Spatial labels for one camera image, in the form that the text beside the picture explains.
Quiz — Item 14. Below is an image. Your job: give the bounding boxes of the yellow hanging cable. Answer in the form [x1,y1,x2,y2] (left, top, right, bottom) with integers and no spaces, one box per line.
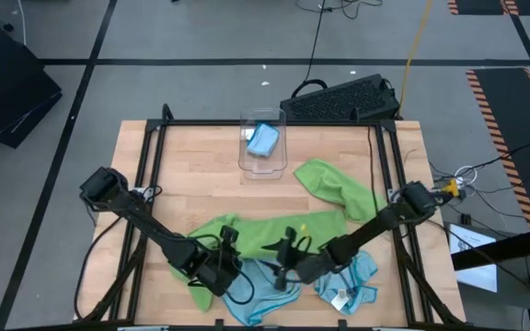
[397,0,435,119]

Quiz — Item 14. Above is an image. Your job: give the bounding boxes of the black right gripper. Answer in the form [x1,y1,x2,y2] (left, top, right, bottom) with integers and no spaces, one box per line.
[259,226,340,291]

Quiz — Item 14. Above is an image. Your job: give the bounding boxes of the black floor cable bundle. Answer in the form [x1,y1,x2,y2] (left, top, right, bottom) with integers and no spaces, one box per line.
[294,0,385,20]

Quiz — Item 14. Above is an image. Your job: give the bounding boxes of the light blue microfiber towel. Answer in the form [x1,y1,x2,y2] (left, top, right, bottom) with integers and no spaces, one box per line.
[313,250,380,317]
[221,257,303,327]
[245,122,281,159]

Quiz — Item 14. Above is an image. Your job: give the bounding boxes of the clear plastic bin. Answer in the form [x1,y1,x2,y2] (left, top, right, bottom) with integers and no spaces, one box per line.
[237,107,288,180]

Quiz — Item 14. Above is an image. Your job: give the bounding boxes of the black hanging cable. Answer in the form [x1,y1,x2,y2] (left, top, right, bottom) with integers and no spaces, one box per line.
[302,0,328,86]

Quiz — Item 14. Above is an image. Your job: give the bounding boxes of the black cabinet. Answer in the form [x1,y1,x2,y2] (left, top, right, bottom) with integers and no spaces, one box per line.
[0,25,63,150]

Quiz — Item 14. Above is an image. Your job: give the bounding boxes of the black floor cables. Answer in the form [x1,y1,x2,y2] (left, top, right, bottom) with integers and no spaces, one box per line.
[430,140,530,222]

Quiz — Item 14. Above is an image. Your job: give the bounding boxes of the black metal beam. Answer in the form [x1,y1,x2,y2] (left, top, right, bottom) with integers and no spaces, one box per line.
[451,223,530,272]

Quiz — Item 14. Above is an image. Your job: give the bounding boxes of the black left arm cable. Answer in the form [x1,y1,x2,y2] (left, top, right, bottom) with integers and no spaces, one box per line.
[186,232,255,306]

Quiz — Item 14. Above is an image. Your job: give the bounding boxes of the black perforated computer case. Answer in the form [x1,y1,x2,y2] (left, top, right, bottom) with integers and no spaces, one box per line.
[279,73,402,122]

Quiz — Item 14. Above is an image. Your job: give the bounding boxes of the yellow cable connector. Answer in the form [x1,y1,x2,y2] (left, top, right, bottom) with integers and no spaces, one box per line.
[440,177,462,197]

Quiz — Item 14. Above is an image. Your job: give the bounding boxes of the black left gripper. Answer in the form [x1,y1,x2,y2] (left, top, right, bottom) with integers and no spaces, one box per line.
[190,224,244,298]

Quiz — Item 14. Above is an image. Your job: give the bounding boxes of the white cable coil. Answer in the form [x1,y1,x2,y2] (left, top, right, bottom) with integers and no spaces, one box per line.
[453,164,478,186]

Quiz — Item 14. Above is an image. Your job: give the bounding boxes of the black left base cable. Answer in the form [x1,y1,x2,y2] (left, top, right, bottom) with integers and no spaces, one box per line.
[74,215,123,321]

